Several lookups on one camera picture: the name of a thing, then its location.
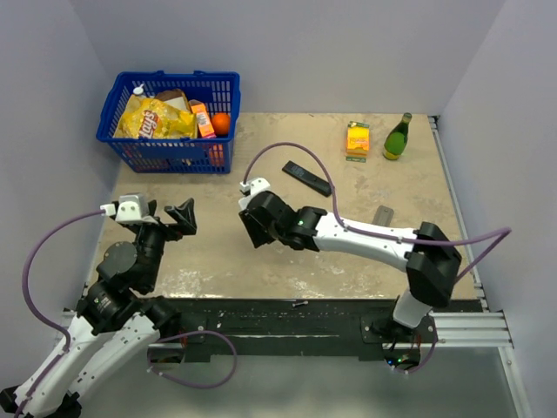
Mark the brown bread bag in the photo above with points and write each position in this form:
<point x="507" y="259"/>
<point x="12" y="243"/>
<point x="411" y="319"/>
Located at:
<point x="175" y="98"/>

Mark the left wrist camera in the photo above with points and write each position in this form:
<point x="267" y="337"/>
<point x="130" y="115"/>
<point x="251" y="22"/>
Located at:
<point x="130" y="209"/>

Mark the white bottle cap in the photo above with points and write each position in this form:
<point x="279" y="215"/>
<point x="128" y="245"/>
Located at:
<point x="139" y="90"/>

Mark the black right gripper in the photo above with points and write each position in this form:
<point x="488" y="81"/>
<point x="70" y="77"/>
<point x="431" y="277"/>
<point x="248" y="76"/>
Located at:
<point x="253" y="225"/>

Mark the blue plastic shopping basket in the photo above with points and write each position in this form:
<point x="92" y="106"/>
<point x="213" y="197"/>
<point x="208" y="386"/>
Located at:
<point x="219" y="91"/>

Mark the grey remote control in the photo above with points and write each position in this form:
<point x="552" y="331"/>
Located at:
<point x="383" y="216"/>

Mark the green glass bottle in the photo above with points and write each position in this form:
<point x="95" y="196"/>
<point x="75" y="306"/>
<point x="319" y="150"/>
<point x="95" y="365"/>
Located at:
<point x="397" y="139"/>

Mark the aluminium rail frame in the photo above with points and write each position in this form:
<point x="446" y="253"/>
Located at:
<point x="462" y="324"/>

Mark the black remote control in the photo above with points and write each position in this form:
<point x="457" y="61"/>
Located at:
<point x="307" y="178"/>

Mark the yellow orange sponge pack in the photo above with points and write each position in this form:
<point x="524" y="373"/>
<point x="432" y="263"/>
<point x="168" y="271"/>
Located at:
<point x="357" y="141"/>

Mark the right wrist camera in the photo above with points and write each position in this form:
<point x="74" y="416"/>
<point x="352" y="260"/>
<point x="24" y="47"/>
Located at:
<point x="254" y="186"/>

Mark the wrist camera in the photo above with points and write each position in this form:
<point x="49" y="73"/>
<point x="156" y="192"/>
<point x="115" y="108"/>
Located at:
<point x="254" y="186"/>
<point x="130" y="209"/>

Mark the orange juice carton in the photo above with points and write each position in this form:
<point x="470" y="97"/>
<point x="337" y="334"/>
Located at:
<point x="205" y="127"/>

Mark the yellow chips bag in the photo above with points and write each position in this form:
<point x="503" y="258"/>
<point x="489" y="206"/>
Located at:
<point x="150" y="118"/>

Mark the orange fruit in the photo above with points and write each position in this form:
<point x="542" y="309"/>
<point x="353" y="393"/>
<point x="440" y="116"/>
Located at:
<point x="221" y="123"/>

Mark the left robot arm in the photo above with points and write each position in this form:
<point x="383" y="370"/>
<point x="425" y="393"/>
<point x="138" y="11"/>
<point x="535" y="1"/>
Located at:
<point x="87" y="355"/>

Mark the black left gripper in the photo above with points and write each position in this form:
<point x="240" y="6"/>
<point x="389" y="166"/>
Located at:
<point x="184" y="214"/>

